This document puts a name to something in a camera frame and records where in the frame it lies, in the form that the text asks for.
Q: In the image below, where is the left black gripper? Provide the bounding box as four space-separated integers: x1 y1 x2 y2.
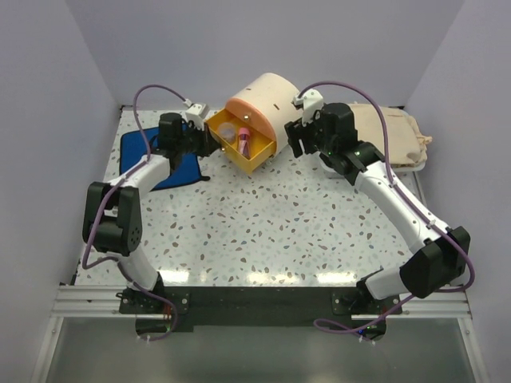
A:
176 121 221 159

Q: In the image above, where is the clear box of clips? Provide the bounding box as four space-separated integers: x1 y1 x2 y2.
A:
218 122 236 144

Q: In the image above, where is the yellow drawer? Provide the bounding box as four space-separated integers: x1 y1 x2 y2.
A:
206 109 276 175

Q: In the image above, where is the pink pencil case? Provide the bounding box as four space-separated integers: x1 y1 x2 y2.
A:
237 127 251 159

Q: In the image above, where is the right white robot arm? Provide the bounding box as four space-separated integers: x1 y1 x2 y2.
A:
285 103 470 314

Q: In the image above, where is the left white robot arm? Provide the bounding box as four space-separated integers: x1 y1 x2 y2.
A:
81 109 220 313

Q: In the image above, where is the blue cloth mat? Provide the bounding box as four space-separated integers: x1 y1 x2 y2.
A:
119 131 211 191

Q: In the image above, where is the beige round drawer cabinet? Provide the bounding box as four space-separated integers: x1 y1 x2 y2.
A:
225 73 302 156

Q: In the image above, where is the beige cloth bag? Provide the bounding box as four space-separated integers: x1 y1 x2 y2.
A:
347 102 434 168

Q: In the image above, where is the white tray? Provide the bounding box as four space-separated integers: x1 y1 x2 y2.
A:
323 107 427 180

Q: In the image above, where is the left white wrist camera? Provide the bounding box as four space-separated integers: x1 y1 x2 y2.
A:
184 103 210 130

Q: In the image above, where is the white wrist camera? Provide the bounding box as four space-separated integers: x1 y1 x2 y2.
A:
184 103 210 130
291 89 324 126

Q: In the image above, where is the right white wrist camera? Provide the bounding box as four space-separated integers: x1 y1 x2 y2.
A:
291 89 324 126

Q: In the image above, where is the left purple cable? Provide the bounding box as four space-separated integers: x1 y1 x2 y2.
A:
81 84 193 270

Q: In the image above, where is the purple cable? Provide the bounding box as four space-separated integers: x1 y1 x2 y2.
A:
81 84 193 270
295 81 477 340

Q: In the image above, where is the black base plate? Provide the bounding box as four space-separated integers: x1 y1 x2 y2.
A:
116 286 400 334

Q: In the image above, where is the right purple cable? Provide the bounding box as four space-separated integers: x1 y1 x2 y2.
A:
295 81 477 340

